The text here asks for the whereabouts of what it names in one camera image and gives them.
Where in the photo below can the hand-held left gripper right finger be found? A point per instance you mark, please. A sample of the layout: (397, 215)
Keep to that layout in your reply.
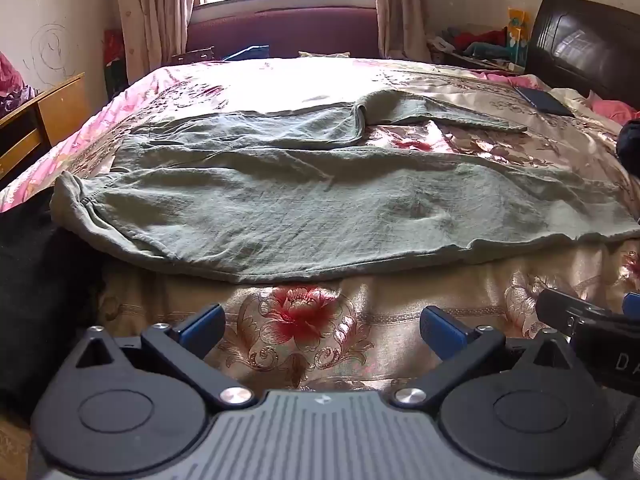
(441, 331)

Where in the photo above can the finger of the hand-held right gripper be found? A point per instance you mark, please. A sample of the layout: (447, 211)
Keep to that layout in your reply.
(632, 305)
(555, 307)

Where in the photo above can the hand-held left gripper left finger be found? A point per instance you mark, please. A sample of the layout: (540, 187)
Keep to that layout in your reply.
(202, 332)

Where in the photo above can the green pants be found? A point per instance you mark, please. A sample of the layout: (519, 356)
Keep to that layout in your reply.
(300, 200)

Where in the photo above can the floral satin bedspread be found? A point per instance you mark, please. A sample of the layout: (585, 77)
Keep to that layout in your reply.
(310, 320)

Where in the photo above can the black garment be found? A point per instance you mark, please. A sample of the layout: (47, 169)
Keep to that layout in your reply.
(630, 147)

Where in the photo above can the black cloth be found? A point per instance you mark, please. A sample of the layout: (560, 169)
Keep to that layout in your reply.
(40, 300)

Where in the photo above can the dark flat phone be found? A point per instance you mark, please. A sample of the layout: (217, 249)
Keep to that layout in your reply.
(545, 101)

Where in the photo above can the wooden desk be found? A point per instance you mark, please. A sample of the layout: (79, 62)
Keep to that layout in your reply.
(60, 110)

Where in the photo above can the dark wooden headboard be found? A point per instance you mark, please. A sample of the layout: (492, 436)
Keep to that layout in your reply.
(580, 40)

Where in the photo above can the pile of clothes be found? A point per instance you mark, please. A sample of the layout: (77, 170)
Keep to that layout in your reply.
(475, 45)

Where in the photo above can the yellow packaging box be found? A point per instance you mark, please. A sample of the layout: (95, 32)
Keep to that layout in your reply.
(517, 35)

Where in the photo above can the dark chair back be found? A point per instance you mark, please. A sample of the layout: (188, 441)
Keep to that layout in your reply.
(195, 55)

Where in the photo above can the red bag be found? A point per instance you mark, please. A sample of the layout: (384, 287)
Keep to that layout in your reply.
(114, 65)

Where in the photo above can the blue item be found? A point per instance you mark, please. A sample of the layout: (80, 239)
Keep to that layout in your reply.
(247, 53)

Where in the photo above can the pink floral cloth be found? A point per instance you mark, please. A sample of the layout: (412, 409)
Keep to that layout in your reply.
(12, 85)

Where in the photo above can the purple sofa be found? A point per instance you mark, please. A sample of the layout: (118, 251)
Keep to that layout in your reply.
(280, 30)

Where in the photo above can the beige curtain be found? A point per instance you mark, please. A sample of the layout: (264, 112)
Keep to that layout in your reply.
(400, 10)
(150, 10)

